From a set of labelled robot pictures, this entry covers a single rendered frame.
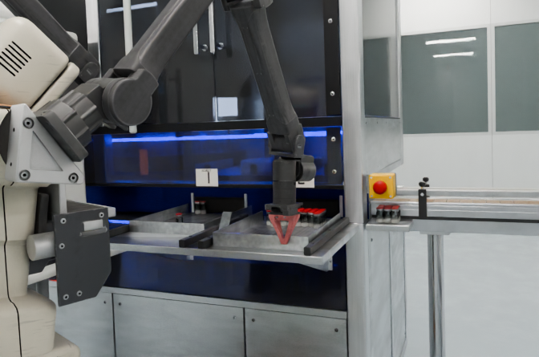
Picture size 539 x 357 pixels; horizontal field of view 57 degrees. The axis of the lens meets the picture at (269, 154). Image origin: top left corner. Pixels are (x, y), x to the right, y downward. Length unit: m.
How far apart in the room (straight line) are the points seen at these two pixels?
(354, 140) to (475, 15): 4.77
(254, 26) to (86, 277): 0.59
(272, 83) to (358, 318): 0.84
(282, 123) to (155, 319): 1.05
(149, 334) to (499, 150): 4.83
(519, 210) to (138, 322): 1.36
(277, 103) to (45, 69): 0.49
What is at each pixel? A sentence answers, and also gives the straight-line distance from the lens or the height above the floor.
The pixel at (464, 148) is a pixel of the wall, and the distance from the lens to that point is 6.11.
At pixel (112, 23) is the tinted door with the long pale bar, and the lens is 1.97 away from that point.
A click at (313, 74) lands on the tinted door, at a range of 1.58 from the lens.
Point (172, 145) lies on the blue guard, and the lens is 1.79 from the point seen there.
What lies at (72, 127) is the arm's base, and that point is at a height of 1.19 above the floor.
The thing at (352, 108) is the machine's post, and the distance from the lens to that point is 1.53.
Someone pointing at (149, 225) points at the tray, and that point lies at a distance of 1.55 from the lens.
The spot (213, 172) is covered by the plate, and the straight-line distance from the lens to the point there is 1.71.
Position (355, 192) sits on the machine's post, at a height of 0.98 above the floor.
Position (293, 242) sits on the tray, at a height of 0.90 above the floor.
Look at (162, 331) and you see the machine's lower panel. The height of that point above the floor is 0.46.
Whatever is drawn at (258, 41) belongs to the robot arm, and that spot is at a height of 1.37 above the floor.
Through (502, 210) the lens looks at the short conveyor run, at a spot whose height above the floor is 0.91.
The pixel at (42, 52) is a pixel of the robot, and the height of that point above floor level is 1.32.
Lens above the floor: 1.18
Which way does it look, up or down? 3 degrees down
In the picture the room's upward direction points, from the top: 2 degrees counter-clockwise
